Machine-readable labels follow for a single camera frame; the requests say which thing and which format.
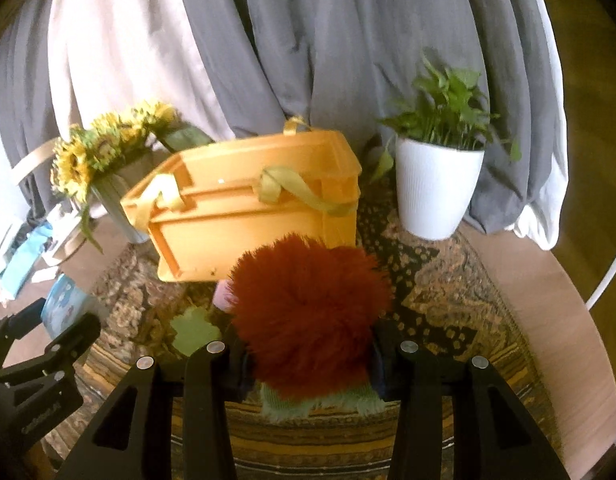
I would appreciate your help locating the green plant in white pot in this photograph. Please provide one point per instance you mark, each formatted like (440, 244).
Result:
(433, 185)

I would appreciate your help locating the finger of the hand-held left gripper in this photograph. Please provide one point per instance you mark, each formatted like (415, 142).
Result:
(70, 340)
(17, 322)

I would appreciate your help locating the white curtain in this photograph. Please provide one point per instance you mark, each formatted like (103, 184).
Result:
(540, 160)
(127, 45)

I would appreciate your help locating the orange plastic storage box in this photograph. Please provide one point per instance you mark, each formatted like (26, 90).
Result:
(237, 200)

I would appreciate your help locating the small pink soft toy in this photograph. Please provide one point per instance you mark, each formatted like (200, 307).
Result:
(222, 295)

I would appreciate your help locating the green felt leaf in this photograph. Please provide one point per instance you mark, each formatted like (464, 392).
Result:
(195, 332)

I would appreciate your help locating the red fluffy plush toy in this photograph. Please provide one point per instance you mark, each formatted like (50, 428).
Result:
(303, 310)

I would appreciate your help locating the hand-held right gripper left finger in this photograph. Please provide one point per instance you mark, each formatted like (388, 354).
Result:
(207, 385)

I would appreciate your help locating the grey curtain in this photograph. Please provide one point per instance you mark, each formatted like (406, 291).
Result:
(338, 35)

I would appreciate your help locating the patterned brown rug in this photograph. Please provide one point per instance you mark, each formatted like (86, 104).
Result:
(438, 300)

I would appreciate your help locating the yellow sunflower bouquet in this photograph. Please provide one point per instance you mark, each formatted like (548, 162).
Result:
(102, 142)

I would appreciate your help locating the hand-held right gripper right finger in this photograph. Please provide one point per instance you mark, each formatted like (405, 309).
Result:
(383, 375)

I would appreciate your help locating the grey ribbed vase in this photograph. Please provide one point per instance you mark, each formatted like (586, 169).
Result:
(125, 195)

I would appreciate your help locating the blue printed packet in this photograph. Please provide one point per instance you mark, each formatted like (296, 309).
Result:
(65, 305)

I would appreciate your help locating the light blue cloth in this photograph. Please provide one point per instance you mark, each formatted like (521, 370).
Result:
(25, 257)

